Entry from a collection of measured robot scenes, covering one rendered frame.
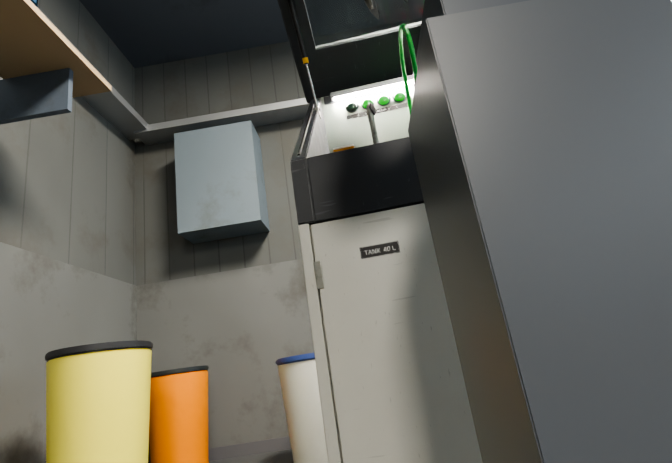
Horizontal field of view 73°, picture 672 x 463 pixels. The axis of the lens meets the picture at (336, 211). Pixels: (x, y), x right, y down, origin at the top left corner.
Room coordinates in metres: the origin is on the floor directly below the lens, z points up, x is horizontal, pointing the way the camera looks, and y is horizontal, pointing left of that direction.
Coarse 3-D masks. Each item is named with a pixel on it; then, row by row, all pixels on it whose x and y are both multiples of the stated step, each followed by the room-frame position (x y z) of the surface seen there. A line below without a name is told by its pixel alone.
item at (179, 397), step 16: (192, 368) 2.94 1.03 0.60; (208, 368) 3.11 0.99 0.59; (160, 384) 2.89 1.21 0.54; (176, 384) 2.90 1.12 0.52; (192, 384) 2.95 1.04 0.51; (160, 400) 2.90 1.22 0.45; (176, 400) 2.90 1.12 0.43; (192, 400) 2.95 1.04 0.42; (160, 416) 2.90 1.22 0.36; (176, 416) 2.90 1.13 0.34; (192, 416) 2.95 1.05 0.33; (160, 432) 2.91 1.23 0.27; (176, 432) 2.91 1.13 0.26; (192, 432) 2.95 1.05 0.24; (160, 448) 2.91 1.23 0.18; (176, 448) 2.91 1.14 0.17; (192, 448) 2.96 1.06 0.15
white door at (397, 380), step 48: (336, 240) 0.96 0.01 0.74; (384, 240) 0.95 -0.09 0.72; (432, 240) 0.94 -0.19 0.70; (336, 288) 0.97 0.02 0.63; (384, 288) 0.95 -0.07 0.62; (432, 288) 0.94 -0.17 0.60; (336, 336) 0.97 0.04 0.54; (384, 336) 0.96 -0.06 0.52; (432, 336) 0.95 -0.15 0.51; (336, 384) 0.97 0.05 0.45; (384, 384) 0.96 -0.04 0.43; (432, 384) 0.95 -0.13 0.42; (384, 432) 0.96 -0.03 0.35; (432, 432) 0.95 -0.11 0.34
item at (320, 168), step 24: (384, 144) 0.95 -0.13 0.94; (408, 144) 0.94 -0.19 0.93; (312, 168) 0.97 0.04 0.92; (336, 168) 0.96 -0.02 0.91; (360, 168) 0.96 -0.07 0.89; (384, 168) 0.95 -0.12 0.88; (408, 168) 0.94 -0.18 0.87; (312, 192) 0.97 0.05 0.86; (336, 192) 0.96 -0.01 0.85; (360, 192) 0.96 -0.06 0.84; (384, 192) 0.95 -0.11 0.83; (408, 192) 0.95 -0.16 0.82; (336, 216) 0.96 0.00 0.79
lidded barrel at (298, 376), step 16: (288, 368) 2.63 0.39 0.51; (304, 368) 2.59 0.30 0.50; (288, 384) 2.65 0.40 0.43; (304, 384) 2.59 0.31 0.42; (288, 400) 2.67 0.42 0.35; (304, 400) 2.60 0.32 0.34; (288, 416) 2.70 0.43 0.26; (304, 416) 2.61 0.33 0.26; (320, 416) 2.60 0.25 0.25; (304, 432) 2.62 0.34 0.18; (320, 432) 2.60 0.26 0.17; (304, 448) 2.64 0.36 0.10; (320, 448) 2.61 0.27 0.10
